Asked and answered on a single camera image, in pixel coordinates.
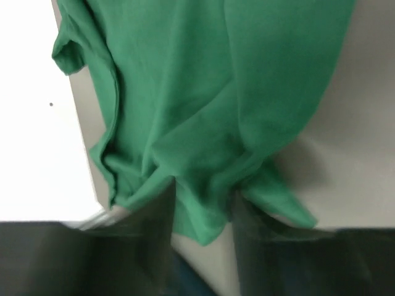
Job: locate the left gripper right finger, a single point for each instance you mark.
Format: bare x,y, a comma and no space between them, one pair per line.
275,259

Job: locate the green t shirt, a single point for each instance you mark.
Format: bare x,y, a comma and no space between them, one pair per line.
202,94

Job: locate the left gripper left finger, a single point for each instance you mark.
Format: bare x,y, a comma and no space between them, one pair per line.
134,256

